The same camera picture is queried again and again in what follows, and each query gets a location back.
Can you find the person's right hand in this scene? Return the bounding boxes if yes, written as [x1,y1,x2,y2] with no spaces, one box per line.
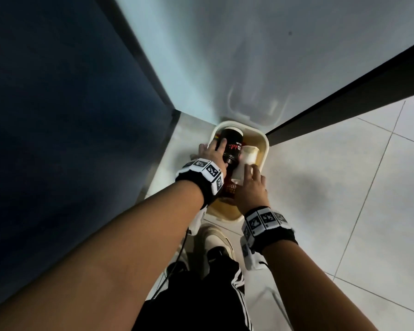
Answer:
[233,163,270,216]

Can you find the person's left hand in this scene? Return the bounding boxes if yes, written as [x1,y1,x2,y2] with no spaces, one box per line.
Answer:
[190,138,228,173]

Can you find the black cup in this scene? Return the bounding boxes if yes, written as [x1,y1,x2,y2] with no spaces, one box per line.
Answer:
[220,126,245,166]

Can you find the white paper cup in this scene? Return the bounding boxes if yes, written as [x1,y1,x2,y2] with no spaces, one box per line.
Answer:
[231,145,260,186]

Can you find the person's left forearm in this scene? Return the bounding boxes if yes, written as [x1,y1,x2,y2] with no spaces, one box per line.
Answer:
[0,181,204,331]

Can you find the person's right forearm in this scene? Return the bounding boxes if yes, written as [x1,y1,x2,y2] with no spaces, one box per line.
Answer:
[262,241,379,331]

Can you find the cream waste bin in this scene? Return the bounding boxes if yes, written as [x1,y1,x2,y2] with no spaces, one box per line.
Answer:
[207,120,270,223]

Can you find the black left wristband with markers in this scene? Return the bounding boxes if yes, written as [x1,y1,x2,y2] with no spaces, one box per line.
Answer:
[175,158,225,209]

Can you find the black wristband with markers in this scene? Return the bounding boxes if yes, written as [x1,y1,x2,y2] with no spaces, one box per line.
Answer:
[175,158,225,209]
[241,206,299,254]

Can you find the black right wristband with markers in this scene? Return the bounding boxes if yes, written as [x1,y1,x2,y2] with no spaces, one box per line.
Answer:
[241,206,299,254]

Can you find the cream shoe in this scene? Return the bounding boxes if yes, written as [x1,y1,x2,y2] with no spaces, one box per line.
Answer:
[198,223,237,273]

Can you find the black striped trousers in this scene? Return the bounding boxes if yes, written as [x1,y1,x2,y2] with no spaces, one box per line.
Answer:
[132,253,254,331]

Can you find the grey base cabinet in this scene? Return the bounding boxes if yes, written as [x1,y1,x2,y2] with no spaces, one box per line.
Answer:
[0,0,182,314]

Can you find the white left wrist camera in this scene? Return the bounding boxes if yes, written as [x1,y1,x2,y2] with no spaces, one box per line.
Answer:
[188,206,207,235]

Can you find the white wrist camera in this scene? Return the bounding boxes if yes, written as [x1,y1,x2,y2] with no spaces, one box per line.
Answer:
[188,206,207,235]
[240,236,268,271]

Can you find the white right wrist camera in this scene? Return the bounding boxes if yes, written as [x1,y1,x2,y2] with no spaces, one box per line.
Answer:
[240,236,268,271]

